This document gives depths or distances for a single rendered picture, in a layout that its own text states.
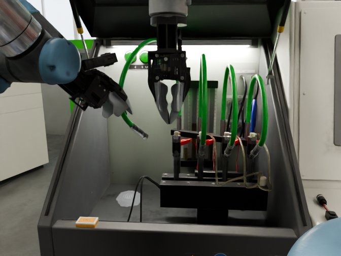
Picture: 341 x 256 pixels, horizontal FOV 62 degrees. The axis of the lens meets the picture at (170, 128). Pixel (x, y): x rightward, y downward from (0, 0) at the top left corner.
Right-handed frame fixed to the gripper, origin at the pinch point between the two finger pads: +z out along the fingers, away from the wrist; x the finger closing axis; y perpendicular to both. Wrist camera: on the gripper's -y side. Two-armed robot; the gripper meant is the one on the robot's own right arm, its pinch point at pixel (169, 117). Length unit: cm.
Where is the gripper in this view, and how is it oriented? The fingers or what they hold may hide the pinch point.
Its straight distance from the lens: 62.3
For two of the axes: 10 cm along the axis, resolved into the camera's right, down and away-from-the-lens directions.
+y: -0.7, 2.3, -9.7
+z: 0.0, 9.7, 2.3
